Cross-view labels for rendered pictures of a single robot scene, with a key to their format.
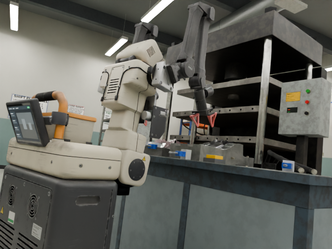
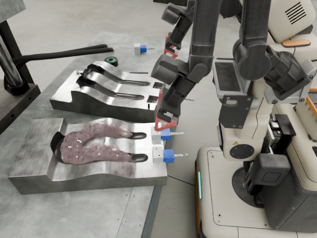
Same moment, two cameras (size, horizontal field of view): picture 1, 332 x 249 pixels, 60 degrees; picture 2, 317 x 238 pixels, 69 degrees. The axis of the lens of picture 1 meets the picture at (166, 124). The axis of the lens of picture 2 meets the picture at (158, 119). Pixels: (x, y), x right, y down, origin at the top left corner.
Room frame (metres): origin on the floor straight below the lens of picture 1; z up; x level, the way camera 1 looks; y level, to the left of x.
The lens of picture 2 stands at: (2.23, 0.54, 1.54)
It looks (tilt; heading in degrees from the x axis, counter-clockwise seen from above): 44 degrees down; 231
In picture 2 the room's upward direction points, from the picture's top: straight up
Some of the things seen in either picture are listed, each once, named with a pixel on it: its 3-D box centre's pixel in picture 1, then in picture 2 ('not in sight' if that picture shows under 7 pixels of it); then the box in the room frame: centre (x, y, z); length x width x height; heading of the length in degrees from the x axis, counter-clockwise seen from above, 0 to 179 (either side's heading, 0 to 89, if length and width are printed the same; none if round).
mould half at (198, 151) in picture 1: (213, 151); (110, 88); (1.83, -0.32, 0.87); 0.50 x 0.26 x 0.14; 128
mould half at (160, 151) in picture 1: (167, 149); (96, 150); (2.06, -0.03, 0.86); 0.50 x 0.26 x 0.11; 145
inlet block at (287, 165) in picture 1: (286, 165); (144, 48); (1.41, -0.61, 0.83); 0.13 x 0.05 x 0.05; 147
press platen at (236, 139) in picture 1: (232, 143); not in sight; (2.87, -0.69, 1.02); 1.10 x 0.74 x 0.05; 38
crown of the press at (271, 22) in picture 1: (236, 70); not in sight; (2.84, -0.65, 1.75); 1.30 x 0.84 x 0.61; 38
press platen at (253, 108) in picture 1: (234, 118); not in sight; (2.87, -0.69, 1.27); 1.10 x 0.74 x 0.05; 38
